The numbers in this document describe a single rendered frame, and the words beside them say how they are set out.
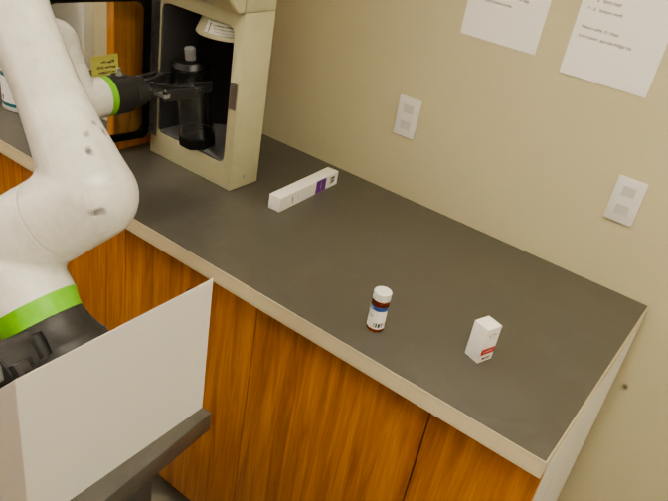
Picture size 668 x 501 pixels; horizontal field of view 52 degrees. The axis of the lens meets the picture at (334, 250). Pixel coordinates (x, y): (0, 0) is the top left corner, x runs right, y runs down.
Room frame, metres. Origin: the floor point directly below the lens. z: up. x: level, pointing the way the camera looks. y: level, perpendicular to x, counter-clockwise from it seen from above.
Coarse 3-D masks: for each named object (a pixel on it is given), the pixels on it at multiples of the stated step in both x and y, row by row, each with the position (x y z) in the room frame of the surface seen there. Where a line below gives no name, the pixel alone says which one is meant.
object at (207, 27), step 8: (200, 24) 1.78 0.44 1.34; (208, 24) 1.76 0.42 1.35; (216, 24) 1.75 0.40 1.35; (224, 24) 1.75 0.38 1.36; (200, 32) 1.76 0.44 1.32; (208, 32) 1.75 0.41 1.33; (216, 32) 1.74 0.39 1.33; (224, 32) 1.74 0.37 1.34; (232, 32) 1.75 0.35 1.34; (224, 40) 1.73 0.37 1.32; (232, 40) 1.74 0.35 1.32
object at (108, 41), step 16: (64, 16) 1.62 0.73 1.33; (80, 16) 1.65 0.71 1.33; (96, 16) 1.69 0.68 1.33; (112, 16) 1.72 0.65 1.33; (128, 16) 1.76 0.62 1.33; (80, 32) 1.65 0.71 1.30; (96, 32) 1.69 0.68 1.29; (112, 32) 1.72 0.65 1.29; (128, 32) 1.76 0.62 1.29; (96, 48) 1.69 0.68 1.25; (112, 48) 1.72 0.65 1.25; (128, 48) 1.76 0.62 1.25; (96, 64) 1.69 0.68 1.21; (112, 64) 1.72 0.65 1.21; (128, 64) 1.76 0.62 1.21; (128, 112) 1.76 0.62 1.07; (112, 128) 1.72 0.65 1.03; (128, 128) 1.76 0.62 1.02
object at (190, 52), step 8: (184, 48) 1.71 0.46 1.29; (192, 48) 1.71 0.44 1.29; (184, 56) 1.73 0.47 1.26; (192, 56) 1.71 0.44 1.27; (200, 56) 1.74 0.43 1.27; (176, 64) 1.69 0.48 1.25; (184, 64) 1.69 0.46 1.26; (192, 64) 1.69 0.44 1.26; (200, 64) 1.70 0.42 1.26; (208, 64) 1.72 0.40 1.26
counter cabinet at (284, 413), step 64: (0, 192) 1.78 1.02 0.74; (128, 256) 1.47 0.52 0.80; (128, 320) 1.47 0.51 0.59; (256, 320) 1.24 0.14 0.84; (256, 384) 1.23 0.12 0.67; (320, 384) 1.14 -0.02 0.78; (192, 448) 1.33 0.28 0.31; (256, 448) 1.22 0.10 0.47; (320, 448) 1.13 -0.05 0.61; (384, 448) 1.05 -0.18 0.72; (448, 448) 0.98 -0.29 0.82; (576, 448) 1.29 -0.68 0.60
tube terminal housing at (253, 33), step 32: (192, 0) 1.76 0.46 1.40; (256, 0) 1.69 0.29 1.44; (160, 32) 1.81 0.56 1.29; (256, 32) 1.70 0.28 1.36; (256, 64) 1.71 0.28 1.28; (256, 96) 1.73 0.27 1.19; (256, 128) 1.74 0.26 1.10; (192, 160) 1.74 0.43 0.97; (224, 160) 1.68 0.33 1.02; (256, 160) 1.75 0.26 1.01
